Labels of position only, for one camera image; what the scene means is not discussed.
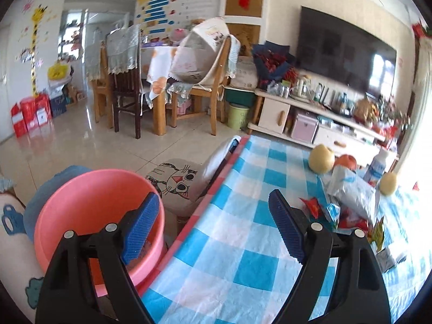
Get red snack wrapper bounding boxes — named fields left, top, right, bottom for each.
left=300, top=197, right=322, bottom=220

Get white tissue pack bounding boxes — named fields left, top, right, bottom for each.
left=327, top=165, right=378, bottom=223

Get silver carton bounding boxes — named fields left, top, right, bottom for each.
left=376, top=244, right=406, bottom=273

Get cat print stool cushion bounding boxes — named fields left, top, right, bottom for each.
left=146, top=159, right=207, bottom=217

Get pink plastic basin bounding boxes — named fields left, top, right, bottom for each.
left=34, top=169, right=167, bottom=295

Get yellow pear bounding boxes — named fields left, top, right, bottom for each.
left=308, top=144, right=335, bottom=175
left=379, top=172, right=398, bottom=196

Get blue checkered tablecloth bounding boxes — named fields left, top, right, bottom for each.
left=142, top=136, right=431, bottom=323

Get orange red apple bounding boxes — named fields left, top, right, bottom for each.
left=334, top=154, right=357, bottom=170

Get white yogurt drink bottle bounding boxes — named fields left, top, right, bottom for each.
left=363, top=148, right=389, bottom=187

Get pink storage box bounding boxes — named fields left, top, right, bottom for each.
left=291, top=113, right=318, bottom=143

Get white tv cabinet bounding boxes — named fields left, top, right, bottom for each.
left=248, top=89, right=384, bottom=167

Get green waste bin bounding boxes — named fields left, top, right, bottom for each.
left=227, top=103, right=250, bottom=130

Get electric kettle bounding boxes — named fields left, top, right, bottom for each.
left=291, top=75, right=311, bottom=99

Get red gift boxes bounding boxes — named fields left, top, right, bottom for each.
left=10, top=94, right=52, bottom=137

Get dark flower bouquet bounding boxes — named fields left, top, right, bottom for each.
left=252, top=41, right=299, bottom=90

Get dining table with cloth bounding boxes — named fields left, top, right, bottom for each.
left=140, top=45, right=177, bottom=136

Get yellow plastic bag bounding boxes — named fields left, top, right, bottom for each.
left=47, top=62, right=71, bottom=81

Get wooden chair with cover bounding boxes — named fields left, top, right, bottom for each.
left=167, top=17, right=240, bottom=136

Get dark wooden chair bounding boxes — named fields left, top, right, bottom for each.
left=106, top=25, right=144, bottom=140

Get black television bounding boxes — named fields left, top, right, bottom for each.
left=296, top=7, right=397, bottom=99

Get giraffe height wall sticker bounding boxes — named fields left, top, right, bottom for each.
left=30, top=4, right=47, bottom=97

